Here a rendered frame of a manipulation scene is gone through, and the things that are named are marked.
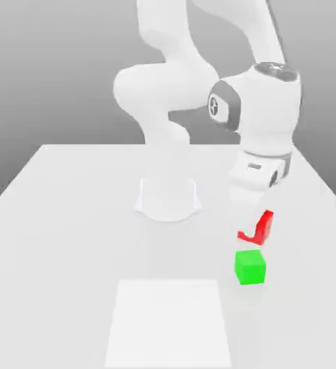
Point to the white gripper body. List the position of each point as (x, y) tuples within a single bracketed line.
[(251, 175)]

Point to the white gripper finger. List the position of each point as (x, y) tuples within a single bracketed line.
[(247, 216)]

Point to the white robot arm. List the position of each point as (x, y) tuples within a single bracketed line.
[(168, 86)]

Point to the small green cube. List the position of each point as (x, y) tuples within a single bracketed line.
[(250, 268)]

